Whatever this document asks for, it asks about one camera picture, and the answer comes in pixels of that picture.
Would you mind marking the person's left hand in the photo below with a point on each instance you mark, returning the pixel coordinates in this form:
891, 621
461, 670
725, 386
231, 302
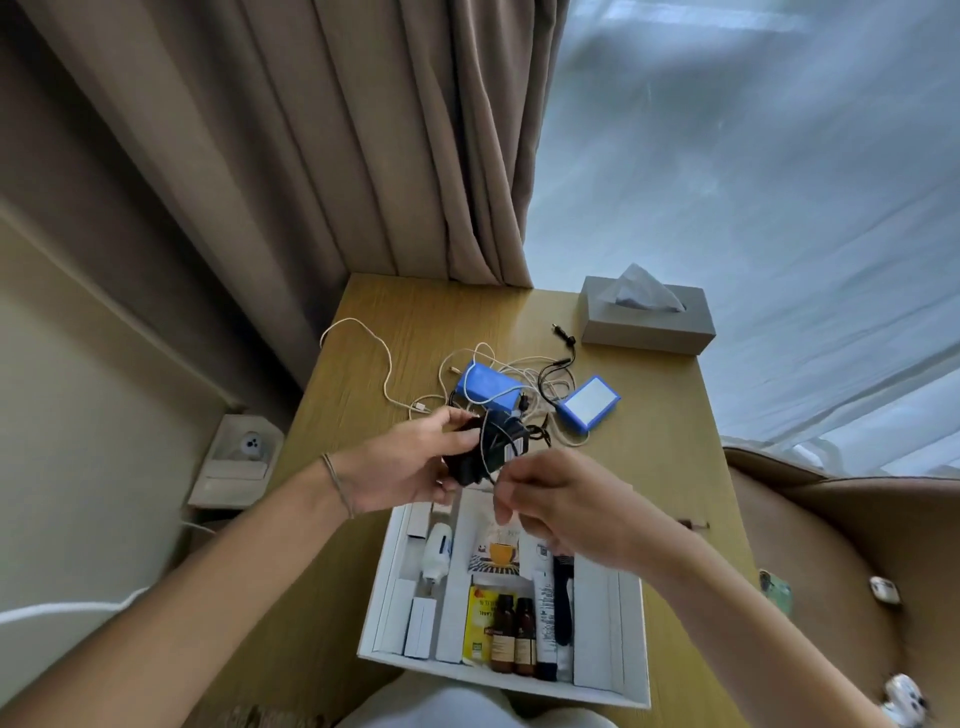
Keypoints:
397, 469

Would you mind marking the person's right hand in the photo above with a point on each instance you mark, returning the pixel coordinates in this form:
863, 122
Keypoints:
585, 510

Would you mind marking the black power adapter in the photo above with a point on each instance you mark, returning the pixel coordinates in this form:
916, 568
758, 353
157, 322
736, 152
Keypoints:
469, 457

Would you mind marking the white charger blue print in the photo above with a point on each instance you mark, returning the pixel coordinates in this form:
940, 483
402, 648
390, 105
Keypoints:
437, 555

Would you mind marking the clear packet orange print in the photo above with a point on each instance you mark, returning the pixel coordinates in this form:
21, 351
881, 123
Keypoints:
499, 551

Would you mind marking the blue and white small box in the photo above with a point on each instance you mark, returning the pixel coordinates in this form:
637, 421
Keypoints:
589, 405

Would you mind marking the blue power bank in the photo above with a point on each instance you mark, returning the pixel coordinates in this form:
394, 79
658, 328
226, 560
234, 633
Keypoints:
487, 386

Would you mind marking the white tube black cap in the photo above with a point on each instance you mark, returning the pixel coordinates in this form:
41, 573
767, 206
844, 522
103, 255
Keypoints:
545, 630

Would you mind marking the white cardboard box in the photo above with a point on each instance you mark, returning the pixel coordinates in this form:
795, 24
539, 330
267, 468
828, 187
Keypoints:
600, 637

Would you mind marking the yellow tea bag packet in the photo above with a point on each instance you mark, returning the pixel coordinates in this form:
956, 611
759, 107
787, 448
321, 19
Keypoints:
476, 622

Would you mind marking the small white square packet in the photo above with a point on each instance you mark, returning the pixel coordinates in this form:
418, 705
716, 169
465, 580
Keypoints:
420, 628

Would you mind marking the person's left forearm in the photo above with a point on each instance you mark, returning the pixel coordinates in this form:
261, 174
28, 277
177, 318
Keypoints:
187, 615

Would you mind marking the person's right forearm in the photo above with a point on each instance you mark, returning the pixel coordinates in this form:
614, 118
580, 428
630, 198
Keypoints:
750, 637

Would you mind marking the wooden table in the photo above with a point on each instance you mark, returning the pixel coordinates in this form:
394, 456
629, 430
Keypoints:
660, 465

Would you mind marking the grey tissue box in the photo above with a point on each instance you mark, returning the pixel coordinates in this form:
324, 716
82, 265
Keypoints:
645, 334

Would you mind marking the green patterned phone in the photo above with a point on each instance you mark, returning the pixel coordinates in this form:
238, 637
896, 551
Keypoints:
776, 589

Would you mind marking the white tissue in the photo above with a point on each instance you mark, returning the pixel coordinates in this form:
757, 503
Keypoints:
641, 289

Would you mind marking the white shirt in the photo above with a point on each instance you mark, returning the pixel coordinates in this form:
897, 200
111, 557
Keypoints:
450, 709

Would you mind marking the brown leather chair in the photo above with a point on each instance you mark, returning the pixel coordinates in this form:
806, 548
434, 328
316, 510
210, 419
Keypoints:
840, 562

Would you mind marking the small white earbud case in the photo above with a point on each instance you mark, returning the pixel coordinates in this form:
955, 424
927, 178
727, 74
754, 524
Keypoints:
885, 590

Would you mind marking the beige curtain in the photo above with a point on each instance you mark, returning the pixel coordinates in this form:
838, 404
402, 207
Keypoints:
300, 150

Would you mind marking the white sheer curtain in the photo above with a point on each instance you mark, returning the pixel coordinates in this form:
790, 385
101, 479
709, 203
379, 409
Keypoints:
750, 187

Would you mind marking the white game controller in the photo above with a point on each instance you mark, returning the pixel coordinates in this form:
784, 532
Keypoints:
904, 705

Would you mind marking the wall socket panel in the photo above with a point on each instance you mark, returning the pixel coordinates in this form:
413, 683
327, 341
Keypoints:
232, 476

